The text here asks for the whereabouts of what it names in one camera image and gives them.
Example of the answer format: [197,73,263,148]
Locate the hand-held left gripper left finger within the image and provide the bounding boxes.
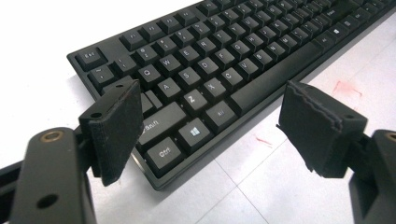
[74,78,145,187]

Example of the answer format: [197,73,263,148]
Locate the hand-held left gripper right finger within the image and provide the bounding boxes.
[276,79,369,179]

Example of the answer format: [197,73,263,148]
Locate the black computer keyboard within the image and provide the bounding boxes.
[66,0,396,191]

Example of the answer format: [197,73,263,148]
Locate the white board mat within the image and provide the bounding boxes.
[0,0,396,224]

